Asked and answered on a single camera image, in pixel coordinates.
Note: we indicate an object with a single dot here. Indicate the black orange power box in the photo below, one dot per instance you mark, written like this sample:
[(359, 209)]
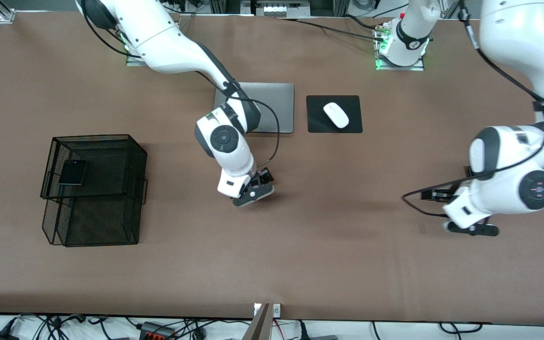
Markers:
[(156, 333)]

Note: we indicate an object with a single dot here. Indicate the white computer mouse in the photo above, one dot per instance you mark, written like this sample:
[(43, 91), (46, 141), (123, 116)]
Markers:
[(336, 114)]

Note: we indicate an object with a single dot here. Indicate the silver laptop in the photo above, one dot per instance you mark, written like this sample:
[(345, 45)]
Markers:
[(276, 108)]

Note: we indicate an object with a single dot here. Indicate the black flip phone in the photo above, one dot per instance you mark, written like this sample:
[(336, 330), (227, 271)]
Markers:
[(73, 174)]

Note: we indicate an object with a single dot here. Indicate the black mouse pad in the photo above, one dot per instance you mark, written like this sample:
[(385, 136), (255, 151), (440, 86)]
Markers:
[(317, 123)]

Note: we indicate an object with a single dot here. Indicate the brown camera stand beam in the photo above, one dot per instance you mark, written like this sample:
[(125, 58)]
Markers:
[(258, 328)]

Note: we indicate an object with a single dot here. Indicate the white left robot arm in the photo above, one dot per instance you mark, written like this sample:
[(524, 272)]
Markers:
[(513, 42)]

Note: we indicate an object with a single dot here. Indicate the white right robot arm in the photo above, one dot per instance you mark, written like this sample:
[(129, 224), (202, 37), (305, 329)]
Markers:
[(168, 42)]

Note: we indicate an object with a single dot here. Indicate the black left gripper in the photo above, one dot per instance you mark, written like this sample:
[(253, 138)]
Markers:
[(446, 193)]

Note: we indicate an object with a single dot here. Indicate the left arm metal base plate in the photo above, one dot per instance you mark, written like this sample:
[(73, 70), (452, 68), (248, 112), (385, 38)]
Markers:
[(399, 68)]

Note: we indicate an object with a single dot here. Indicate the small white bracket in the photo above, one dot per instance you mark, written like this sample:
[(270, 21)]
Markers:
[(256, 310), (276, 310)]

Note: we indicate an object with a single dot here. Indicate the white power strip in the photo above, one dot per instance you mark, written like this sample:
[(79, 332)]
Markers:
[(276, 9)]

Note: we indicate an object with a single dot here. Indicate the black mesh two-tier tray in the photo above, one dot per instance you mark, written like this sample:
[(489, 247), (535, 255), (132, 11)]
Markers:
[(106, 222)]

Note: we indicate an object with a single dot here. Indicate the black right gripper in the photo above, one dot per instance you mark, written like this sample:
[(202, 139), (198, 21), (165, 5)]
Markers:
[(262, 176)]

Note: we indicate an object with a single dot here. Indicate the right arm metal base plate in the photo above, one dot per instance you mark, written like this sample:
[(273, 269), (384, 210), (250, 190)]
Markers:
[(132, 62)]

